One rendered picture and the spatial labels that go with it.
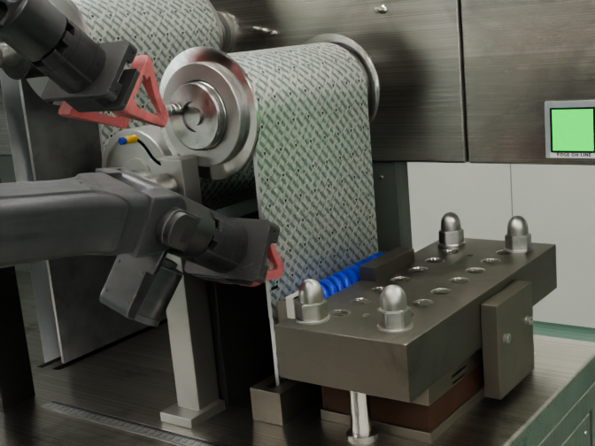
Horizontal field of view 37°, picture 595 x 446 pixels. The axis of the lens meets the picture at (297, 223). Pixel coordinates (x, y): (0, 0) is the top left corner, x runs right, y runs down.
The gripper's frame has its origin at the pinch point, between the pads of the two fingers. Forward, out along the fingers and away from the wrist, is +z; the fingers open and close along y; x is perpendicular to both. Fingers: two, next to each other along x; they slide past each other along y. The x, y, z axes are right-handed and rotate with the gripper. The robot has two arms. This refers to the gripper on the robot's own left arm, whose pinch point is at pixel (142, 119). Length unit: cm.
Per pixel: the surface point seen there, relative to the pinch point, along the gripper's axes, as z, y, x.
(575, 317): 281, -51, 87
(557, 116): 32.4, 32.2, 19.9
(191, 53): 0.3, 3.2, 8.5
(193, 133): 4.2, 3.9, 0.7
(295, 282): 21.9, 10.1, -8.9
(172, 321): 16.0, -0.6, -17.4
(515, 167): 242, -73, 134
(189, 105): 2.6, 3.3, 3.2
